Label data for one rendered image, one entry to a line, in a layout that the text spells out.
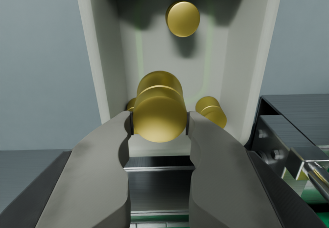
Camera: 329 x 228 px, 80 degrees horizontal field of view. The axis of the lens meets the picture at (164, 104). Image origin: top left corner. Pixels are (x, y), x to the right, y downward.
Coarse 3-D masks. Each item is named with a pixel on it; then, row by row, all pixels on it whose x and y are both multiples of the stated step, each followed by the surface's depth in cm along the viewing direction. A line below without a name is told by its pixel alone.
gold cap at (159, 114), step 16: (144, 80) 14; (160, 80) 13; (176, 80) 15; (144, 96) 12; (160, 96) 11; (176, 96) 12; (144, 112) 12; (160, 112) 12; (176, 112) 12; (144, 128) 12; (160, 128) 12; (176, 128) 12
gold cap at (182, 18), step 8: (168, 8) 23; (176, 8) 20; (184, 8) 20; (192, 8) 20; (168, 16) 20; (176, 16) 20; (184, 16) 20; (192, 16) 20; (168, 24) 20; (176, 24) 20; (184, 24) 20; (192, 24) 20; (176, 32) 21; (184, 32) 21; (192, 32) 21
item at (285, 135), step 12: (264, 120) 24; (276, 120) 24; (264, 132) 24; (276, 132) 22; (288, 132) 22; (300, 132) 22; (264, 144) 24; (276, 144) 21; (288, 144) 20; (300, 144) 20; (312, 144) 20; (264, 156) 23; (276, 156) 21; (276, 168) 21; (288, 180) 21; (300, 180) 21; (300, 192) 22
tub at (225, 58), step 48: (96, 0) 18; (144, 0) 23; (192, 0) 23; (240, 0) 21; (96, 48) 19; (144, 48) 26; (192, 48) 26; (240, 48) 22; (96, 96) 21; (192, 96) 29; (240, 96) 23; (144, 144) 25
